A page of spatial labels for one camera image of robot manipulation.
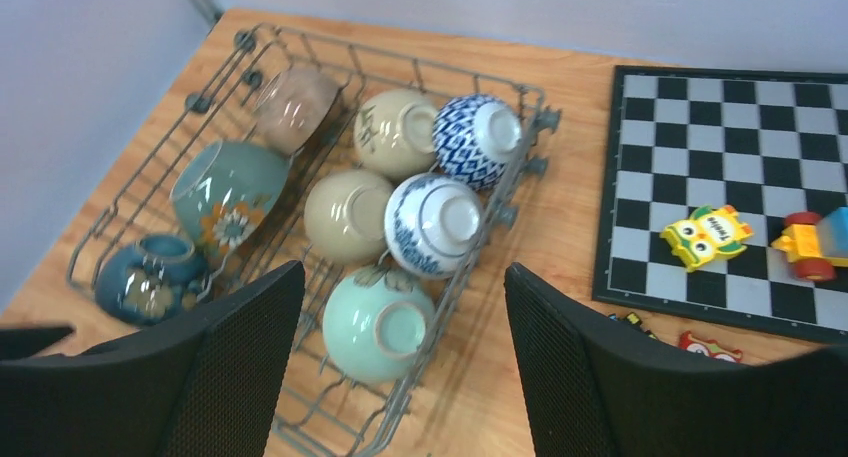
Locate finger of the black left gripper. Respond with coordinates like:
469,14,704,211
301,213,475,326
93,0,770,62
1,324,75,361

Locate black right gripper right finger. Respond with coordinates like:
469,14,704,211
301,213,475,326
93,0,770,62
504,263,847,456

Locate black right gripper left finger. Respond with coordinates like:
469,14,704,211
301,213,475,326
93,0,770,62
1,260,305,456

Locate mint green leaf bowl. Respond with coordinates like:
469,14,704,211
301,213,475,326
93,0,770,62
322,265,435,385

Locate black blue owl block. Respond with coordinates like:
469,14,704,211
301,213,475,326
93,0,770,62
608,312,657,340

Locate red owl toy block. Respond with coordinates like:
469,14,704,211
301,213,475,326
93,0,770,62
677,331,743,363

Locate dark blue floral bowl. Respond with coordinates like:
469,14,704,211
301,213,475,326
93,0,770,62
94,232,209,326

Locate teal bowl with orange flower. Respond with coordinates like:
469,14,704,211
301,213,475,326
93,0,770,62
169,140,291,258

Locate yellow owl toy block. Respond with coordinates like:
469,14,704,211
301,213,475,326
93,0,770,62
660,205,754,273

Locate plain beige bowl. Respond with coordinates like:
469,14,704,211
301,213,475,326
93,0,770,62
303,169,395,265

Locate white bowl blue roses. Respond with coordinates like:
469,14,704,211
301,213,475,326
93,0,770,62
384,172,483,280

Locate toy brick car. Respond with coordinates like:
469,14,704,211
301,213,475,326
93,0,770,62
770,206,847,283

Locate blue white zigzag bowl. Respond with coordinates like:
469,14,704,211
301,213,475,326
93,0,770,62
433,93,522,191

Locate black white chessboard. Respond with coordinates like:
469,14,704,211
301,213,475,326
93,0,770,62
592,65,847,344

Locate beige bowl with flower sprig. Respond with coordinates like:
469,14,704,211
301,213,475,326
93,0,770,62
353,89,438,182

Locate grey wire dish rack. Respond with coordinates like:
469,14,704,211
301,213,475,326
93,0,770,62
67,23,560,456

